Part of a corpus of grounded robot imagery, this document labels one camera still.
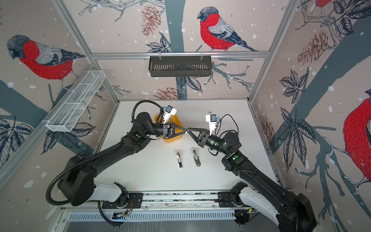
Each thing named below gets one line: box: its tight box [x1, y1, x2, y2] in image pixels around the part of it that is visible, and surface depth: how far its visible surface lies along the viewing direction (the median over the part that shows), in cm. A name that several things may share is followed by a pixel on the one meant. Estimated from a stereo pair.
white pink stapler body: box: [175, 150, 184, 169], surface depth 87 cm
